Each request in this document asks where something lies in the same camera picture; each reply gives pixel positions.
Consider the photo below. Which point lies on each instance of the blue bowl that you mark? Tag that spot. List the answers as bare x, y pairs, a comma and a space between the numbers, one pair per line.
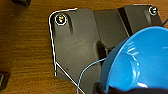
140, 60

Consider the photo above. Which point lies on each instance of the dark robot mobile base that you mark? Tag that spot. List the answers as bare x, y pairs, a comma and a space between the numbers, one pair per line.
80, 43

